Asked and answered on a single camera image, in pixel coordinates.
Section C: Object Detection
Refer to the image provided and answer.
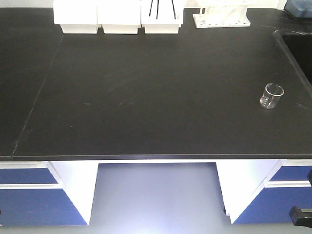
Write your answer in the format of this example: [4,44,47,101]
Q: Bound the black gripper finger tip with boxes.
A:
[289,206,312,227]

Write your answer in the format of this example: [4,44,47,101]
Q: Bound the small clear glass beaker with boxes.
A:
[260,83,284,110]

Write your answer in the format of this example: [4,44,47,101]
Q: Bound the right white storage bin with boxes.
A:
[141,0,184,34]

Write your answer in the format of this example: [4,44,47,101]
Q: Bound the white storage bin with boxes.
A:
[97,0,141,35]
[53,0,98,34]
[141,0,184,34]

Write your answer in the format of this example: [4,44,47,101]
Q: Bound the middle white storage bin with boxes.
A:
[97,0,141,35]

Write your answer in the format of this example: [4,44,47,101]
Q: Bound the left white storage bin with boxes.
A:
[53,0,98,34]

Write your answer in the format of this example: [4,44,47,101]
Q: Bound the right blue white cabinet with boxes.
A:
[216,159,312,224]

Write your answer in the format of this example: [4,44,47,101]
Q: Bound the blue white cabinet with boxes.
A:
[216,159,312,224]
[0,161,98,227]

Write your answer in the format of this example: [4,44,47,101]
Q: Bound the black lab sink basin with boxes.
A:
[273,30,312,94]

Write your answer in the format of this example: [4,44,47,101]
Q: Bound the blue object behind sink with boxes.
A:
[284,0,312,18]

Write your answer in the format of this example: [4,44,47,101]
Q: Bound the left blue white cabinet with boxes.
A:
[0,161,98,227]

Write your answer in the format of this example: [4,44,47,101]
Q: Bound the black wire tripod stand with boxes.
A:
[148,0,177,20]

